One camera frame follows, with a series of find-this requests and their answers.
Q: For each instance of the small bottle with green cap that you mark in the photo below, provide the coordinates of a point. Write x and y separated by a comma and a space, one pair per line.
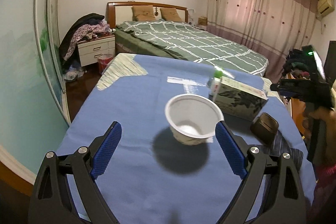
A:
215, 81

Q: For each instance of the green checkered bed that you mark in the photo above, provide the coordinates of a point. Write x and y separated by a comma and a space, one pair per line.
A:
179, 40

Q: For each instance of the blue patterned table cloth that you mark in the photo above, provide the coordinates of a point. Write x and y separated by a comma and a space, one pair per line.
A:
152, 178

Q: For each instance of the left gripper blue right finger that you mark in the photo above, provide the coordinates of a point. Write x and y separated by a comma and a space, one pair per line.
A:
284, 200

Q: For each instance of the pile of clothes on nightstand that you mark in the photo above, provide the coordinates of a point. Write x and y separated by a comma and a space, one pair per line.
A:
89, 24

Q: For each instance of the right brown pillow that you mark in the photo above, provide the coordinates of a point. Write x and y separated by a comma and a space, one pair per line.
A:
170, 14

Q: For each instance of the dark clothes pile on desk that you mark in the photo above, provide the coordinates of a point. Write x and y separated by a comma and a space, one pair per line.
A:
295, 66

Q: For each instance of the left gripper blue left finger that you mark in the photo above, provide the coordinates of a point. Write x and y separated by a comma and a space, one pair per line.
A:
52, 201

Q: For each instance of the wooden headboard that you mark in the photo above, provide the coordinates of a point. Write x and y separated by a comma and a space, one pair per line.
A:
118, 12

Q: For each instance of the wall air conditioner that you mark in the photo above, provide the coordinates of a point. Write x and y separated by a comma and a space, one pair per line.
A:
325, 7

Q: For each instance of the left brown pillow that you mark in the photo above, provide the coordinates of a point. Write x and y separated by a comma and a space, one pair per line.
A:
143, 13

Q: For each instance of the pink striped curtain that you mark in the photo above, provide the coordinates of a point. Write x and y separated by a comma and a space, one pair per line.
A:
270, 27

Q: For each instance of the brown pillow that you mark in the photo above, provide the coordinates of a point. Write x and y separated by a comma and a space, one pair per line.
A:
170, 14
143, 13

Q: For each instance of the floral tea box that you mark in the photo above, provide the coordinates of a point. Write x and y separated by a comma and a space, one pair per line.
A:
239, 99

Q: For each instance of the white plastic cup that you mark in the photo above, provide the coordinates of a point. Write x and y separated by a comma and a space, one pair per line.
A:
192, 118

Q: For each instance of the sliding wardrobe door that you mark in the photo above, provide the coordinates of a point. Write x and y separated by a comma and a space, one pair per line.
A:
31, 121

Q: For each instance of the white nightstand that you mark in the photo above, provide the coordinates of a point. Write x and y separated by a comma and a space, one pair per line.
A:
91, 50

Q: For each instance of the red bin by nightstand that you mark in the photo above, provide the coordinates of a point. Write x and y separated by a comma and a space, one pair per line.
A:
103, 61

